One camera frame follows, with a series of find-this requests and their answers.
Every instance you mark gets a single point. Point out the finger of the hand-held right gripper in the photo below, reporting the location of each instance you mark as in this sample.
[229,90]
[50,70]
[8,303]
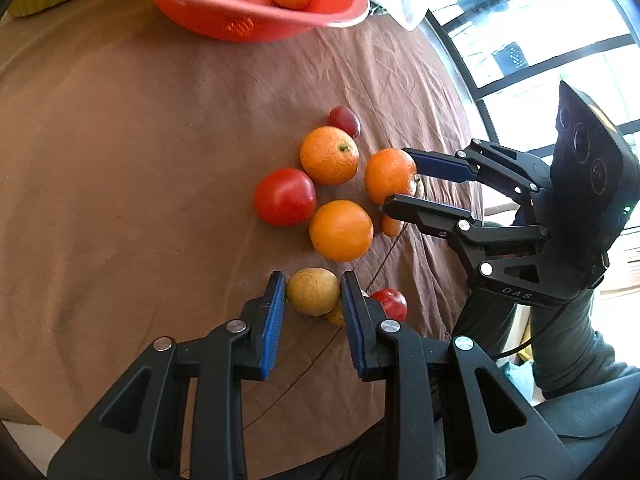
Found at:
[442,166]
[430,215]

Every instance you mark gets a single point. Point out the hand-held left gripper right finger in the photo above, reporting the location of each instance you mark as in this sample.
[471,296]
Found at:
[352,330]

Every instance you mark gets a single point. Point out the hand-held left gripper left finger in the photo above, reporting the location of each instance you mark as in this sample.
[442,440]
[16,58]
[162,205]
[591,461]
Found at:
[272,325]

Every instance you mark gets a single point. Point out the small yellow-brown fruit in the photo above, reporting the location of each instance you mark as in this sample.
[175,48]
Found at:
[335,317]

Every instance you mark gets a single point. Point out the small orange-red tomato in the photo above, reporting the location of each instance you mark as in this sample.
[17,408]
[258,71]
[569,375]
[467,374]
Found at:
[391,226]

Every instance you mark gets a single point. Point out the yellow-brown round fruit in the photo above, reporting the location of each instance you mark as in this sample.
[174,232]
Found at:
[312,291]

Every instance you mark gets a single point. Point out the small dark red tomato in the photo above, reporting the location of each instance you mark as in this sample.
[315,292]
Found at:
[345,120]

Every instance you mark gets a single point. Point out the large red tomato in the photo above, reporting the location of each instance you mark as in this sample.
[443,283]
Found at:
[285,196]

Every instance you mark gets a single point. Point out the red plastic basin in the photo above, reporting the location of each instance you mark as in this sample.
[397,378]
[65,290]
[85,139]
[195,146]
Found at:
[215,20]

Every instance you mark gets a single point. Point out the person's right forearm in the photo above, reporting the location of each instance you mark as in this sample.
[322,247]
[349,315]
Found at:
[580,350]

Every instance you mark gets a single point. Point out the person's grey clothing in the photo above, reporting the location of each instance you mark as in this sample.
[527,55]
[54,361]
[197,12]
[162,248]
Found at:
[575,425]

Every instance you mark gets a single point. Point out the black window frame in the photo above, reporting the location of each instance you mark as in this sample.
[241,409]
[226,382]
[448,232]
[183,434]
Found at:
[480,91]

